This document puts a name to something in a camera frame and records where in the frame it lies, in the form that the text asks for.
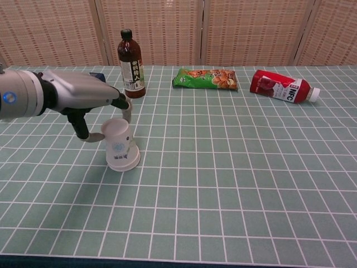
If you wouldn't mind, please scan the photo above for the red juice bottle white cap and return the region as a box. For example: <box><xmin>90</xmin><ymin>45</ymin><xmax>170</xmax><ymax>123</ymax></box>
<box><xmin>249</xmin><ymin>69</ymin><xmax>321</xmax><ymax>104</ymax></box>

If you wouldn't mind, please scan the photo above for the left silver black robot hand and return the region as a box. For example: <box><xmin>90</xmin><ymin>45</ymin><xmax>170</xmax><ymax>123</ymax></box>
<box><xmin>37</xmin><ymin>69</ymin><xmax>134</xmax><ymax>143</ymax></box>

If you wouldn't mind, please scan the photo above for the green grid tablecloth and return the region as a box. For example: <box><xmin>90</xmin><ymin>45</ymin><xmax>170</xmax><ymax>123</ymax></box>
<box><xmin>0</xmin><ymin>65</ymin><xmax>357</xmax><ymax>265</ymax></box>

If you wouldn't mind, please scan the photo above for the dark sauce bottle black cap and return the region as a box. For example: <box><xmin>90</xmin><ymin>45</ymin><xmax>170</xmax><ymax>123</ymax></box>
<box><xmin>117</xmin><ymin>28</ymin><xmax>146</xmax><ymax>99</ymax></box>

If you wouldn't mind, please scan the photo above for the green orange snack bag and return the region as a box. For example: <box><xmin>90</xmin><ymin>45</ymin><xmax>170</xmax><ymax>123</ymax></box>
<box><xmin>172</xmin><ymin>68</ymin><xmax>239</xmax><ymax>92</ymax></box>

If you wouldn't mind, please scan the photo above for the white paper cup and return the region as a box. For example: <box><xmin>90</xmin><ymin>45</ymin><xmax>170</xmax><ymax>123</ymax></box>
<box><xmin>101</xmin><ymin>118</ymin><xmax>137</xmax><ymax>157</ymax></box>
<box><xmin>105</xmin><ymin>138</ymin><xmax>141</xmax><ymax>172</ymax></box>

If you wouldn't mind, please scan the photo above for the woven bamboo folding screen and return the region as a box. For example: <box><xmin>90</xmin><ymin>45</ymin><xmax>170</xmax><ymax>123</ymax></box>
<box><xmin>0</xmin><ymin>0</ymin><xmax>357</xmax><ymax>68</ymax></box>

